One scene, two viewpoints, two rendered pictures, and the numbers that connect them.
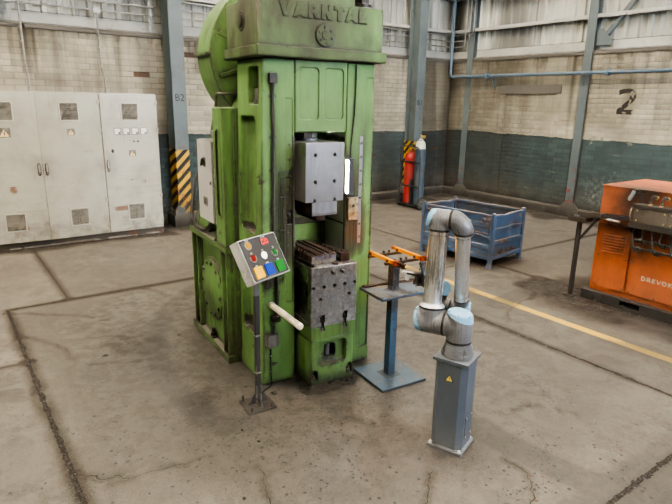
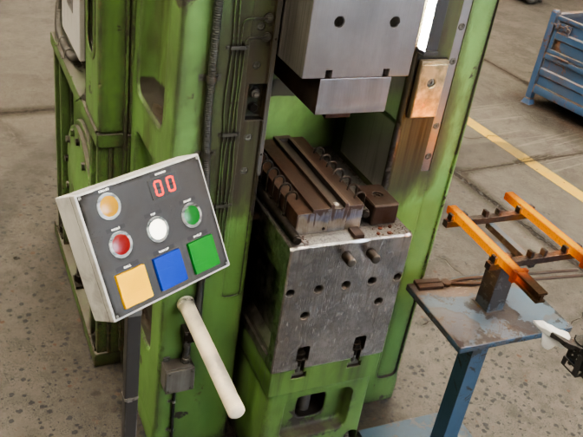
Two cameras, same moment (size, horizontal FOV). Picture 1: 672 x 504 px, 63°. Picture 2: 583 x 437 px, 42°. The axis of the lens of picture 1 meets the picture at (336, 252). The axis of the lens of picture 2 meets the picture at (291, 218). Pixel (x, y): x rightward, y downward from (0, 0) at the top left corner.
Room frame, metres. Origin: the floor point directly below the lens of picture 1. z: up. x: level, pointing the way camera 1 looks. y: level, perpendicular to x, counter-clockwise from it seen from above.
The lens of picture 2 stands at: (1.96, 0.09, 2.02)
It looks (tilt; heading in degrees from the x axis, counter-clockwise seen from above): 31 degrees down; 3
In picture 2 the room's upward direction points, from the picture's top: 9 degrees clockwise
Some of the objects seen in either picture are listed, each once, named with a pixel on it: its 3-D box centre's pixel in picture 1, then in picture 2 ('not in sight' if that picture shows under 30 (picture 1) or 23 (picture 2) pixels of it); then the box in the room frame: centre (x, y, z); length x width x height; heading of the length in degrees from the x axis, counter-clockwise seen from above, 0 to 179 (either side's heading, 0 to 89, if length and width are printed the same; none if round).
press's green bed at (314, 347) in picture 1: (314, 339); (283, 359); (3.96, 0.15, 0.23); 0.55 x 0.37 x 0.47; 31
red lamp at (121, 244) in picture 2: not in sight; (121, 244); (3.25, 0.51, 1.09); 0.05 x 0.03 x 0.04; 121
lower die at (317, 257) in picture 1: (309, 251); (299, 180); (3.92, 0.19, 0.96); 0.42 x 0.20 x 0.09; 31
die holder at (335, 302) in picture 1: (315, 284); (302, 251); (3.96, 0.15, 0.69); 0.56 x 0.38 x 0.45; 31
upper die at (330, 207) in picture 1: (310, 203); (317, 64); (3.92, 0.19, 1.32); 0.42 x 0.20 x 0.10; 31
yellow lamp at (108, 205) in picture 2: not in sight; (108, 205); (3.28, 0.54, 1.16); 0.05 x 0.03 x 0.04; 121
